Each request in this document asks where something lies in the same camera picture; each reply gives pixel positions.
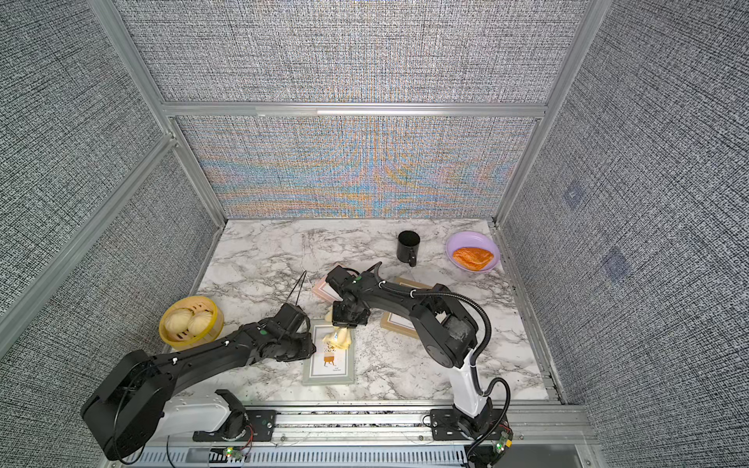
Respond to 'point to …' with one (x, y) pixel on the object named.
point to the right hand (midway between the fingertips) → (338, 318)
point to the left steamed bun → (177, 320)
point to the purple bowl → (473, 239)
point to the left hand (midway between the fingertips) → (317, 353)
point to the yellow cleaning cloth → (339, 336)
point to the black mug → (408, 247)
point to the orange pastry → (473, 258)
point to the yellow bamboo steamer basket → (185, 340)
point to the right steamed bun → (199, 323)
